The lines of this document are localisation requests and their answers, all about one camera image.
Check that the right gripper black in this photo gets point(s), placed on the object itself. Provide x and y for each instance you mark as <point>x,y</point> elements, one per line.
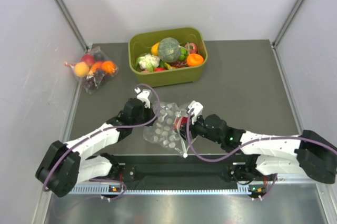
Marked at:
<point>192,126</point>

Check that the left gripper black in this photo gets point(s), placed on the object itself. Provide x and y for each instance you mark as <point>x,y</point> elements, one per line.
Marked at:
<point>150,112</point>

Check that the fake red fruit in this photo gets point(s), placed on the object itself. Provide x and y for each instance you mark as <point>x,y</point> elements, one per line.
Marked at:
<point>180,122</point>

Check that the polka dot zip top bag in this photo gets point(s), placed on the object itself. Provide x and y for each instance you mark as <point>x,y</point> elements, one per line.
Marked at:
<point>163,133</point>

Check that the fake orange fruit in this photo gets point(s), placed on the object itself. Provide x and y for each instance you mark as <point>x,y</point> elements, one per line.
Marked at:
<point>194,59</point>

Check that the fake green melon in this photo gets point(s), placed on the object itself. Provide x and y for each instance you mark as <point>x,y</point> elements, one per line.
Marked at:
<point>169,50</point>

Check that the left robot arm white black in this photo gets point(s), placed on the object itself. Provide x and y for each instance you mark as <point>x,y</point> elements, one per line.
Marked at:
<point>67,164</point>

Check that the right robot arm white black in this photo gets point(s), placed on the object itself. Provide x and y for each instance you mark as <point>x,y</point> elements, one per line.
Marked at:
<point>307,153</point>

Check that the fake cauliflower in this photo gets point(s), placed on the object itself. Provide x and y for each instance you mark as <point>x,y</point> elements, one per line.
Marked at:
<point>148,62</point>

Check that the fake purple grapes bunch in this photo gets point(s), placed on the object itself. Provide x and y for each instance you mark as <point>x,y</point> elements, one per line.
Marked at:
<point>179,64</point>

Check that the fake orange mango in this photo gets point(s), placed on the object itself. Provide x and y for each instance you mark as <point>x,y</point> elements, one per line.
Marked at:
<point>154,49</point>

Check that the clear bag of fake fruit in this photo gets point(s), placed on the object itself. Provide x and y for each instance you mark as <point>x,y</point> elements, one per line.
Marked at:
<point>93,70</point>

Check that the fake pink apple slice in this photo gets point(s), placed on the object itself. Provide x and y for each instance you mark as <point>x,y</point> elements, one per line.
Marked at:
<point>191,47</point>

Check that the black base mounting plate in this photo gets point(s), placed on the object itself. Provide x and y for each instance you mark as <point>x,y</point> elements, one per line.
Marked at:
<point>171,172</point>

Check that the green plastic bin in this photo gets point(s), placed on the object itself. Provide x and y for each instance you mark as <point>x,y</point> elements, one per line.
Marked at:
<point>165,74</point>

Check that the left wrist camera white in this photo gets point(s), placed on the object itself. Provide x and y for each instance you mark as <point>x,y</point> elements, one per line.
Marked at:
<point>144,96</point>

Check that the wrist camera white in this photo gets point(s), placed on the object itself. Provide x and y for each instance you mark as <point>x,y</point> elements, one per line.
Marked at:
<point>144,96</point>
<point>194,110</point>

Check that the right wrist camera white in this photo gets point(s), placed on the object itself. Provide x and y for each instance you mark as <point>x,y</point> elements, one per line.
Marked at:
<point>194,110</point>

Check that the grey slotted cable duct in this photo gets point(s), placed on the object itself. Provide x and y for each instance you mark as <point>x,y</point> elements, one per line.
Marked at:
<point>114,189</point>

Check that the right aluminium frame post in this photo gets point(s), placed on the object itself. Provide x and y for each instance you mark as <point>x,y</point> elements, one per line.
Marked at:
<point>287,23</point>

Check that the aluminium frame post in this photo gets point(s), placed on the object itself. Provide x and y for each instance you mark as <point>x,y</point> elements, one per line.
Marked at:
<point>287,23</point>
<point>71,23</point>

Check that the left aluminium frame post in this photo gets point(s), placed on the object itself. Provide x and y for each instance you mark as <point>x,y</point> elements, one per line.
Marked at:
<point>71,23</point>

